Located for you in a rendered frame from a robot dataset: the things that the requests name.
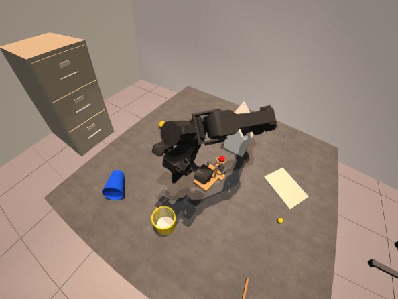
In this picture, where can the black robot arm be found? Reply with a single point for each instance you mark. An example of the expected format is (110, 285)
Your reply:
(218, 125)

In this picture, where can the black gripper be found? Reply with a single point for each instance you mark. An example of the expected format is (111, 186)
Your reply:
(202, 174)

